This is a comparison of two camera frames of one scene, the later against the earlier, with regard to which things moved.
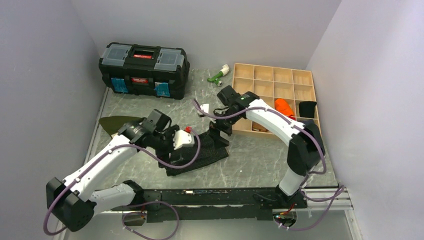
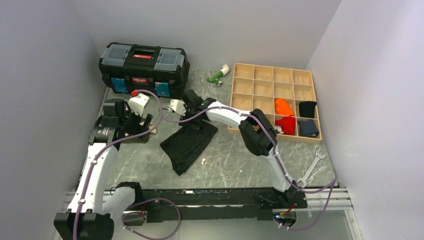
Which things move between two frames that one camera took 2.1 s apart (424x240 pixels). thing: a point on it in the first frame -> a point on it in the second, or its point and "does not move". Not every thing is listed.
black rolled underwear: (306, 108) does not move
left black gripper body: (163, 143) -> (131, 123)
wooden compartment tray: (290, 92) does not move
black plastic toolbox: (152, 71) does not move
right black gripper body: (225, 125) -> (193, 126)
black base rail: (210, 204) does not move
